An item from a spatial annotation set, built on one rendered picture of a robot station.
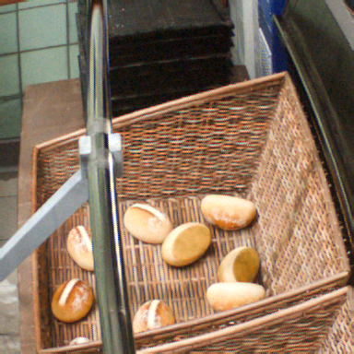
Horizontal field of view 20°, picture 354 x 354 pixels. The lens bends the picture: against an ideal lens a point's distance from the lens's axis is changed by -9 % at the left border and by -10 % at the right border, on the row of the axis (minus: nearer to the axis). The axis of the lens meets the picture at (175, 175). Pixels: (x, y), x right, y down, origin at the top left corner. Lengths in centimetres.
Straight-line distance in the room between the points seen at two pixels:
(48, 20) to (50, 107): 60
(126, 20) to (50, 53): 93
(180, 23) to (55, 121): 42
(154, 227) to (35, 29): 113
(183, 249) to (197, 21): 44
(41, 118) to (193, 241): 58
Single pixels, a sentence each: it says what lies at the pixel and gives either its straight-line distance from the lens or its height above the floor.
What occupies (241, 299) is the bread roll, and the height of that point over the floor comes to 64.
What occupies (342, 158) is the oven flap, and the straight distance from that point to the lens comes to 145.
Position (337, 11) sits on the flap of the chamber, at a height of 141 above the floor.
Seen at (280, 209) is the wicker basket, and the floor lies 69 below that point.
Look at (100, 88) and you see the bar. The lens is 117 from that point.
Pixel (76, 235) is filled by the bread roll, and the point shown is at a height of 64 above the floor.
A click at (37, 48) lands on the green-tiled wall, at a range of 286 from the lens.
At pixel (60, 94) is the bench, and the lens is 230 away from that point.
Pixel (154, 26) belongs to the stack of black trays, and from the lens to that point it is 193.
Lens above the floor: 179
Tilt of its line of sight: 37 degrees down
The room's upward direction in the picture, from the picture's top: 2 degrees counter-clockwise
